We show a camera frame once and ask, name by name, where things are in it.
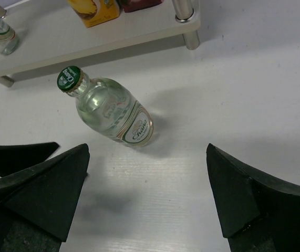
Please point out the white two-tier shelf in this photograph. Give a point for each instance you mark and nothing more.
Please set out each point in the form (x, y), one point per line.
(51, 32)

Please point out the yellow pineapple juice carton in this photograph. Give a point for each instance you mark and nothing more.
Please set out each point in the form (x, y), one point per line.
(95, 12)

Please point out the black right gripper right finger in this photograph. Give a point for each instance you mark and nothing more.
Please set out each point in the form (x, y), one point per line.
(257, 211)

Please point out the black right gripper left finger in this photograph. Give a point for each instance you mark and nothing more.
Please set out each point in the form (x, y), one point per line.
(37, 204)

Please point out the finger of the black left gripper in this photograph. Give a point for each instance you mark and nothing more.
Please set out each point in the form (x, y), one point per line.
(15, 158)

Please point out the dark red berry juice carton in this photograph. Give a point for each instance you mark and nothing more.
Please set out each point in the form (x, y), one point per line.
(135, 5)

